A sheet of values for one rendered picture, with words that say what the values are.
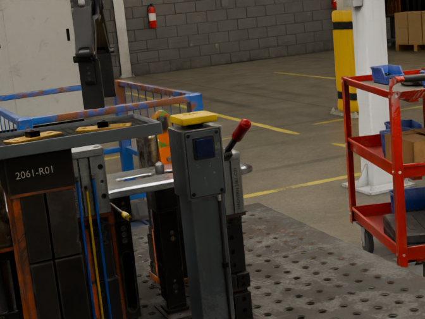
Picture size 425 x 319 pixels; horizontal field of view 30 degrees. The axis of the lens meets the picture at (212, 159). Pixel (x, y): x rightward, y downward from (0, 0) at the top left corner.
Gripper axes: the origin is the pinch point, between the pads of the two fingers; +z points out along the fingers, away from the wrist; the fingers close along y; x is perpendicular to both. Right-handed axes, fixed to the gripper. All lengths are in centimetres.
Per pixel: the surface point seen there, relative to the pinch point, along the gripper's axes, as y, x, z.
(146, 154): 54, 0, 20
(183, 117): 3.9, -12.1, 5.2
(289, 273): 55, -30, 51
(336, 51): 725, -146, 54
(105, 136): -6.4, -0.9, 5.4
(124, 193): 26.0, 1.7, 21.7
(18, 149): -11.2, 10.7, 5.2
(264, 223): 98, -27, 51
